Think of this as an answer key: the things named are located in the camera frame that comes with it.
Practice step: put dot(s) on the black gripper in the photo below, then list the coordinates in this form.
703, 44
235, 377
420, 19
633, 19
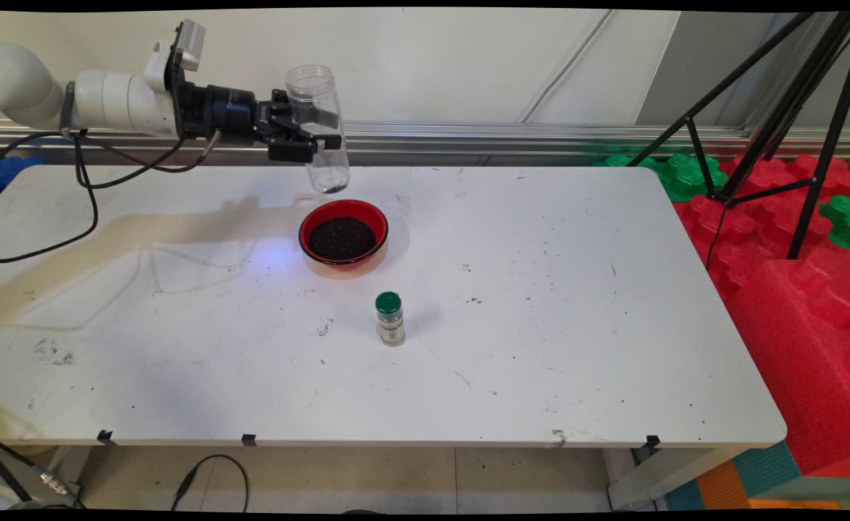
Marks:
226, 112

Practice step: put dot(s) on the clear plastic jar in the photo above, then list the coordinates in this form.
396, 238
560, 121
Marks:
309, 83

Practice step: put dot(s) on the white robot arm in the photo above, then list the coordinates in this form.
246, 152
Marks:
106, 101

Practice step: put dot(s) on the red bowl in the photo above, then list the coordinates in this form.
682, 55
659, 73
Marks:
309, 224

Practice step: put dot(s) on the black grain pile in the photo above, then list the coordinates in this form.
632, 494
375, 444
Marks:
343, 239

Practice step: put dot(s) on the green lid spice jar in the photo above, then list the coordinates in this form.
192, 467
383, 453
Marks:
390, 322

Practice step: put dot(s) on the blue foam piece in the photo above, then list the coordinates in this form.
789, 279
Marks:
12, 174

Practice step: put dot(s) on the large green foam piece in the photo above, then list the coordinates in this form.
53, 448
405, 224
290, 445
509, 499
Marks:
682, 177

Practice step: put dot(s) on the red foam puzzle mat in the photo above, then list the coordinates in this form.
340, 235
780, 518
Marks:
747, 231

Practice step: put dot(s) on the black tripod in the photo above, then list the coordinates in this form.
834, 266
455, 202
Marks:
787, 108

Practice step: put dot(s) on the big red foam block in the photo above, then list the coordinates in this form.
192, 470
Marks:
809, 347

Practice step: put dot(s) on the small green foam piece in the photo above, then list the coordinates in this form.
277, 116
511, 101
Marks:
846, 221

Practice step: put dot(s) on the teal and orange foam mat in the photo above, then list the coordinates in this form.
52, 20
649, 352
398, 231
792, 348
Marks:
729, 485

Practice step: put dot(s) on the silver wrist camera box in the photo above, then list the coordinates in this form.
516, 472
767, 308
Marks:
190, 43

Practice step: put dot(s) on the aluminium rail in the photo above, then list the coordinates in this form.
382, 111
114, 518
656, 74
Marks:
468, 137

